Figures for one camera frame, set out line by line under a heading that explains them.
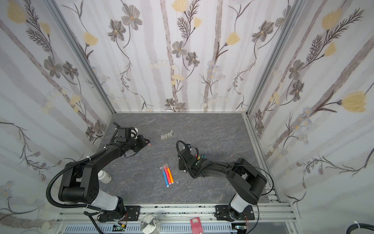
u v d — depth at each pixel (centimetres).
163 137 104
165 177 86
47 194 40
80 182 44
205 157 94
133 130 75
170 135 105
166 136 104
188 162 67
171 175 86
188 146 80
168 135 104
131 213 74
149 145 91
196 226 71
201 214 75
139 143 81
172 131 108
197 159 70
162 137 104
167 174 87
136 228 70
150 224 59
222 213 73
